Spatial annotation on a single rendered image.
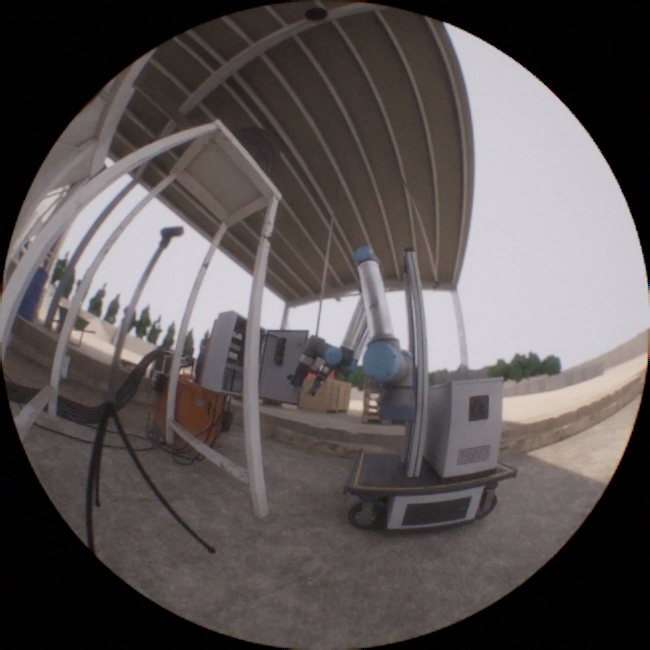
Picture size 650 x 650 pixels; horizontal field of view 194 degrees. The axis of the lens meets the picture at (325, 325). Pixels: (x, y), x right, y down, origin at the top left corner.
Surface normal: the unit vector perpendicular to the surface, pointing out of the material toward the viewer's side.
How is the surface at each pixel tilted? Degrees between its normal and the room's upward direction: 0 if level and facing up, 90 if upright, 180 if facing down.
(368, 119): 172
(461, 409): 90
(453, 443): 90
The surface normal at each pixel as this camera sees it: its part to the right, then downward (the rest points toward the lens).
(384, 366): -0.61, -0.27
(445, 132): -0.23, 0.93
